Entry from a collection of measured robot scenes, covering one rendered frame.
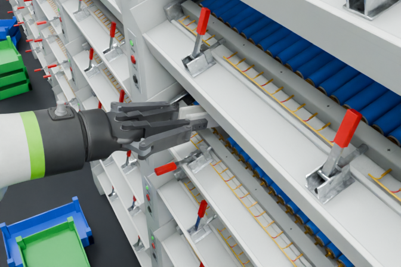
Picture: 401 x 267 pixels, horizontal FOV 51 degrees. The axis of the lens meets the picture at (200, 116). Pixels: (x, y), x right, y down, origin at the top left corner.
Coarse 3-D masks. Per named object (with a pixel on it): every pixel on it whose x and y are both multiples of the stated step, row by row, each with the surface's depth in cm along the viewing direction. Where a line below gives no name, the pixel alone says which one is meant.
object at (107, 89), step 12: (72, 48) 141; (84, 48) 142; (84, 60) 139; (96, 60) 135; (84, 72) 134; (96, 72) 132; (108, 72) 130; (96, 84) 128; (108, 84) 126; (108, 96) 122; (120, 96) 109; (108, 108) 118
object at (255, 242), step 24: (168, 96) 81; (192, 144) 75; (216, 168) 70; (216, 192) 67; (240, 192) 65; (240, 216) 62; (240, 240) 60; (264, 240) 59; (312, 240) 57; (264, 264) 57; (288, 264) 56; (336, 264) 54
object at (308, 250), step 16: (208, 128) 73; (208, 144) 71; (224, 160) 67; (240, 176) 64; (256, 192) 62; (272, 208) 59; (288, 224) 57; (304, 240) 55; (288, 256) 55; (304, 256) 55; (320, 256) 53
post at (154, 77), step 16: (128, 0) 72; (144, 0) 68; (128, 16) 75; (128, 48) 80; (144, 48) 73; (128, 64) 84; (144, 64) 75; (160, 64) 76; (144, 80) 77; (160, 80) 78; (176, 80) 80; (144, 96) 80; (144, 160) 95; (160, 160) 90; (144, 192) 104; (160, 208) 98; (160, 224) 101; (160, 256) 110
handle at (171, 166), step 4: (192, 156) 69; (180, 160) 70; (184, 160) 70; (188, 160) 70; (192, 160) 70; (168, 164) 68; (172, 164) 68; (176, 164) 69; (180, 164) 69; (156, 168) 68; (160, 168) 68; (164, 168) 68; (168, 168) 68; (172, 168) 68; (176, 168) 69; (156, 172) 67; (160, 172) 67; (164, 172) 68
